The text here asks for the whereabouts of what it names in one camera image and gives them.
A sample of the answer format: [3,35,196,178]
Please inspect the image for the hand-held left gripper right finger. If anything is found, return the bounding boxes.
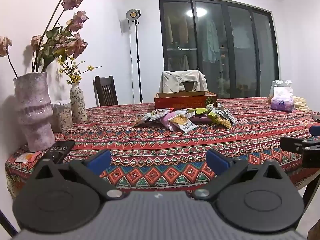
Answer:
[191,149,284,202]

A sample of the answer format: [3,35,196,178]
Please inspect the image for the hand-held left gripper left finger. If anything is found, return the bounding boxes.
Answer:
[34,149,125,202]

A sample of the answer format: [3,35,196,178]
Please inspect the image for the pile of snack packets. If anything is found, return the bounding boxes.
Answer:
[132,102,236,133]

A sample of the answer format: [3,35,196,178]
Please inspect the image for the orange cardboard box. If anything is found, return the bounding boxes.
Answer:
[154,91,217,110]

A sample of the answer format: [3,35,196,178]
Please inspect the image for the pale yellow wrapped item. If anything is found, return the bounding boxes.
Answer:
[292,96,311,112]

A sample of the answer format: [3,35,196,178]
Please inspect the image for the purple tissue pack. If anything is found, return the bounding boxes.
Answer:
[271,97,295,113]

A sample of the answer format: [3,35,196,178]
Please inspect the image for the black phone showing timer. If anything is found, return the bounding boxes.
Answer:
[41,140,76,165]

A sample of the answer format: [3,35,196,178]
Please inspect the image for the clear plastic bag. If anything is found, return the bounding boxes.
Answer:
[271,79,294,100]

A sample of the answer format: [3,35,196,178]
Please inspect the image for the clear container with white lid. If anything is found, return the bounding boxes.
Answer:
[49,99,73,133]

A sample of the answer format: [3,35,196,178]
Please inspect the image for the small floral patterned vase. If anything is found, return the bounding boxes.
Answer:
[69,82,88,123]

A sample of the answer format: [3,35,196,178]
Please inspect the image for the red patterned tablecloth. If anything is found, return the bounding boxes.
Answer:
[5,96,320,200]

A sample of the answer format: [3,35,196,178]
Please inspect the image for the dark wooden chair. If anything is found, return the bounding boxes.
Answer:
[93,76,119,107]

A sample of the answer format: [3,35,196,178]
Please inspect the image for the pink paper card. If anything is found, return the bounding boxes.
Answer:
[14,151,42,163]

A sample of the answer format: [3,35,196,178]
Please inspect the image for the wooden chair under jacket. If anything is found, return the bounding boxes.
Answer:
[183,81,197,92]

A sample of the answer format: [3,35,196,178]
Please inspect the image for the large pink ceramic vase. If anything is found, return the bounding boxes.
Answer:
[13,72,56,153]

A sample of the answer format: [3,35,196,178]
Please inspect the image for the beige jacket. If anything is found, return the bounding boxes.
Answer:
[159,70,208,94]

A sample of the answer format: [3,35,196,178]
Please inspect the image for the yellow flower sprigs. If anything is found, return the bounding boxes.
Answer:
[58,55,102,84]

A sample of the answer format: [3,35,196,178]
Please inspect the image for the dark framed glass sliding door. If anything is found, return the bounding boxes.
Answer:
[159,0,279,100]

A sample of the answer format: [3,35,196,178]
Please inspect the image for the studio light on stand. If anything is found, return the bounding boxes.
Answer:
[126,9,143,104]

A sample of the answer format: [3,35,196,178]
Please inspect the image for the hanging pale green garment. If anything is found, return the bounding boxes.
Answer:
[202,19,221,63]

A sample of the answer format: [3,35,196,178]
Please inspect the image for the dried pink flowers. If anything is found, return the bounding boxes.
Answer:
[0,0,89,78]

